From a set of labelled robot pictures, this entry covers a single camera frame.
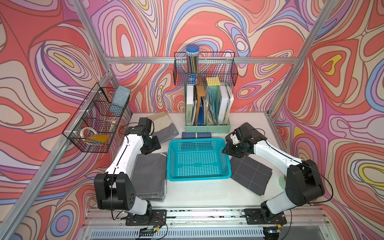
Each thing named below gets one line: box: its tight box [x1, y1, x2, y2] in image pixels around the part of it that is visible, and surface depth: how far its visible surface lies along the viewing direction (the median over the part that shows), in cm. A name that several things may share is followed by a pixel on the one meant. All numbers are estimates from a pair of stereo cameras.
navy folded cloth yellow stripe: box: [181, 132, 212, 139], surface depth 106 cm
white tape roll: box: [80, 127, 98, 140], surface depth 68 cm
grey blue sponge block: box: [109, 85, 131, 114], surface depth 82 cm
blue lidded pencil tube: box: [186, 43, 200, 86], surface depth 77 cm
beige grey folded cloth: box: [147, 111, 180, 143], surface depth 109 cm
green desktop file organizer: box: [184, 82, 232, 134], surface depth 100 cm
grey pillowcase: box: [130, 152, 168, 202], surface depth 87 cm
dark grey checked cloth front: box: [230, 155, 273, 196], surface depth 88 cm
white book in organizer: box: [218, 85, 230, 125], surface depth 100 cm
